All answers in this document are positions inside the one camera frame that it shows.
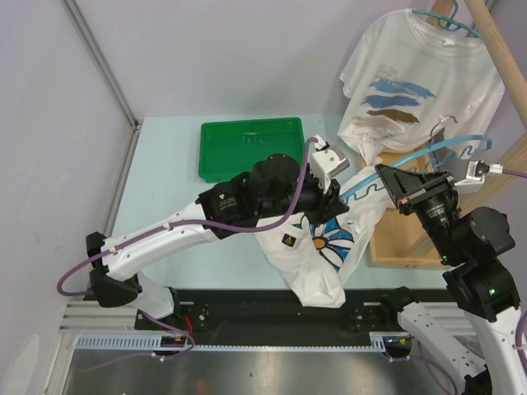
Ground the teal hanger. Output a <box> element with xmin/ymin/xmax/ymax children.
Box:
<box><xmin>412</xmin><ymin>0</ymin><xmax>482</xmax><ymax>39</ymax></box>

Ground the green plastic tray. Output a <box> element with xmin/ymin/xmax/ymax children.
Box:
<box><xmin>198</xmin><ymin>117</ymin><xmax>305</xmax><ymax>184</ymax></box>

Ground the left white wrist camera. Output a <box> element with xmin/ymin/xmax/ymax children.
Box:
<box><xmin>310</xmin><ymin>135</ymin><xmax>350</xmax><ymax>181</ymax></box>

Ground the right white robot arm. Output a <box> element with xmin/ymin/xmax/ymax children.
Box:
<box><xmin>375</xmin><ymin>165</ymin><xmax>526</xmax><ymax>394</ymax></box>

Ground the white slotted cable duct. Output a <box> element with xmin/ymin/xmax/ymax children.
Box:
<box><xmin>76</xmin><ymin>332</ymin><xmax>413</xmax><ymax>353</ymax></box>

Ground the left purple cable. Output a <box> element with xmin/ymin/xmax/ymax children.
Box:
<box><xmin>55</xmin><ymin>137</ymin><xmax>318</xmax><ymax>367</ymax></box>

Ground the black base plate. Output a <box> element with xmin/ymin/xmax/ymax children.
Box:
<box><xmin>135</xmin><ymin>287</ymin><xmax>413</xmax><ymax>359</ymax></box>

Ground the wooden clothes rack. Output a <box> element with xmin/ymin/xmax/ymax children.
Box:
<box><xmin>369</xmin><ymin>1</ymin><xmax>526</xmax><ymax>270</ymax></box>

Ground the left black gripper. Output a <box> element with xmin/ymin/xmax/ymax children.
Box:
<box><xmin>257</xmin><ymin>165</ymin><xmax>349</xmax><ymax>227</ymax></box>

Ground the white flower print t-shirt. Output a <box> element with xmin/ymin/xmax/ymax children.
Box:
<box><xmin>255</xmin><ymin>166</ymin><xmax>393</xmax><ymax>309</ymax></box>

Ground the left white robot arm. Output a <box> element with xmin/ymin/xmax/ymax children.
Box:
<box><xmin>86</xmin><ymin>149</ymin><xmax>349</xmax><ymax>329</ymax></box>

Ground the light blue hanger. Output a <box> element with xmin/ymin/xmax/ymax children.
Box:
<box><xmin>339</xmin><ymin>115</ymin><xmax>495</xmax><ymax>205</ymax></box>

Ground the white brush-stroke print t-shirt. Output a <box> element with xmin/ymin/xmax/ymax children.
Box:
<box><xmin>338</xmin><ymin>9</ymin><xmax>505</xmax><ymax>165</ymax></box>

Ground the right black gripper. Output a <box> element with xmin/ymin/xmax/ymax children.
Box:
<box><xmin>373</xmin><ymin>163</ymin><xmax>461</xmax><ymax>261</ymax></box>

